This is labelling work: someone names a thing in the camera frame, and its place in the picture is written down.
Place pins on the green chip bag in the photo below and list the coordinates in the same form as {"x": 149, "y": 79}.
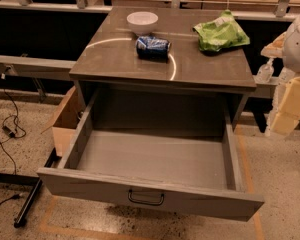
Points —
{"x": 222, "y": 33}

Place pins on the grey metal drawer cabinet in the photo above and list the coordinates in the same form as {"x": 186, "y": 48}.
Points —
{"x": 111, "y": 57}

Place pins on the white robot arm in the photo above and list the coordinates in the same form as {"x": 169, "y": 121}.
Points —
{"x": 287, "y": 47}

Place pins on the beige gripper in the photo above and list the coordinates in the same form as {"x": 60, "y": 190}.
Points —
{"x": 298, "y": 45}

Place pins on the grey metal shelf rail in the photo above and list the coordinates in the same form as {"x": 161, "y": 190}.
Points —
{"x": 35, "y": 67}

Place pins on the white bowl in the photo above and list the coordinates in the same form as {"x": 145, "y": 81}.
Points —
{"x": 142, "y": 22}

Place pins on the blue soda can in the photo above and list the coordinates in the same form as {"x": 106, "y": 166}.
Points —
{"x": 152, "y": 47}

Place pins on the cardboard box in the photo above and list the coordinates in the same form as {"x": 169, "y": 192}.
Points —
{"x": 64, "y": 120}

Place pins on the grey top drawer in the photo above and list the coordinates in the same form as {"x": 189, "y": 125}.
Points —
{"x": 157, "y": 151}

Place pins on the clear sanitizer bottle left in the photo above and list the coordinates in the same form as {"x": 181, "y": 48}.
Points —
{"x": 265, "y": 72}

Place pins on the black metal floor bar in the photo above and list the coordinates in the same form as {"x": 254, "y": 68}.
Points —
{"x": 20, "y": 220}

